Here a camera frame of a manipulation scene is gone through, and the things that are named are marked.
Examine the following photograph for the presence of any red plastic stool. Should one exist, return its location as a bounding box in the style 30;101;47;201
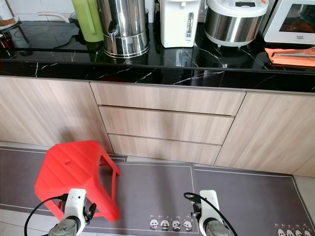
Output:
34;140;122;222

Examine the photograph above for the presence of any grey panda floor mat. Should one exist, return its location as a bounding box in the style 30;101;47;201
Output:
0;147;200;233
192;166;315;236

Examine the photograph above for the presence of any light wood drawer front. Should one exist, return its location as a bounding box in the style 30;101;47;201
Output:
97;106;235;146
90;82;246;117
107;134;223;166

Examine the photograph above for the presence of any light wood cabinet door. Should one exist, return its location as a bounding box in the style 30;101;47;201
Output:
0;76;113;154
214;92;315;177

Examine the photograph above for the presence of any black glass cooktop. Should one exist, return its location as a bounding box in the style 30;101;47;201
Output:
0;22;104;54

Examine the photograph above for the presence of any orange folded cloth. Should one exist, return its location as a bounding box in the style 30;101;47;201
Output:
264;47;315;68

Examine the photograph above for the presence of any white electric thermo pot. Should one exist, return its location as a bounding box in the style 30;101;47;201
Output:
159;0;201;49

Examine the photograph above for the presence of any silver white rice cooker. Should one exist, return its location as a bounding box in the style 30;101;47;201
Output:
204;0;270;48

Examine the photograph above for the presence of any green plastic pitcher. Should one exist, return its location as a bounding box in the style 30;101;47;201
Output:
70;0;105;43

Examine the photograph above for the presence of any stainless steel water urn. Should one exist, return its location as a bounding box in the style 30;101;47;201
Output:
96;0;151;59

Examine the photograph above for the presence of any white toaster oven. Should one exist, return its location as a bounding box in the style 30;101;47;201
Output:
262;0;315;46

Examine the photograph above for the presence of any white kettle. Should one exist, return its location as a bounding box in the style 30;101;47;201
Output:
0;0;20;30

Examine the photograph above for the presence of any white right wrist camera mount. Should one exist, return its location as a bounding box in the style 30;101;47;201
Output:
198;190;222;232

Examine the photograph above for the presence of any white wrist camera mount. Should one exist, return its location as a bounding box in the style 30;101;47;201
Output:
198;190;222;232
63;188;87;222

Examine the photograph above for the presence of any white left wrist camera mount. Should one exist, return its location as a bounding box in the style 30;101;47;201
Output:
63;188;87;222

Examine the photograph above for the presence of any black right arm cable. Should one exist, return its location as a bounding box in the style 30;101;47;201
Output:
183;192;247;236

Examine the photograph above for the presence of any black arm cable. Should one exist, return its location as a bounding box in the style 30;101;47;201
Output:
183;192;247;236
24;194;68;236

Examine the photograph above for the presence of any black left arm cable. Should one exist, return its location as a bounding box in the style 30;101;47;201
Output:
24;194;68;236

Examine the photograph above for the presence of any white handled dark pan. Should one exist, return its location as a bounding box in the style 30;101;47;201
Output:
50;12;82;28

